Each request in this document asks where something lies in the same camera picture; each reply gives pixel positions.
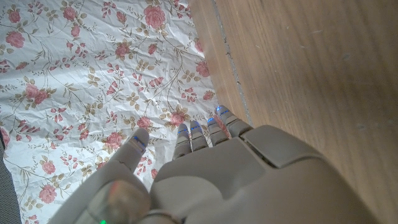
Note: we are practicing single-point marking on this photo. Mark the floral backdrop cloth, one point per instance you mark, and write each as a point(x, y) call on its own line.
point(93, 77)

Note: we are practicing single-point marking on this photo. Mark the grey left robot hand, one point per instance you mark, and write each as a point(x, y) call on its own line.
point(248, 180)

